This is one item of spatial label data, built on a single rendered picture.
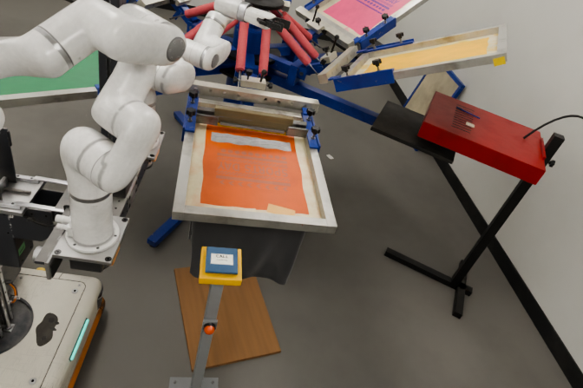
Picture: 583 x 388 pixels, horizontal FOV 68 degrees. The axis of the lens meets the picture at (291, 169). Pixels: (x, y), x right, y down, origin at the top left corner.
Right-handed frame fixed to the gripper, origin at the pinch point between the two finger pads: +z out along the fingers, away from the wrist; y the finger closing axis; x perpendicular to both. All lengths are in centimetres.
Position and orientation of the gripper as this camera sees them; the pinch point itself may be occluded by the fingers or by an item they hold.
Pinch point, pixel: (284, 26)
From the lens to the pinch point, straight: 174.9
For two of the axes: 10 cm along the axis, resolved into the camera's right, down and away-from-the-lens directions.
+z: 9.2, 3.7, -1.2
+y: -2.7, 4.0, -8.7
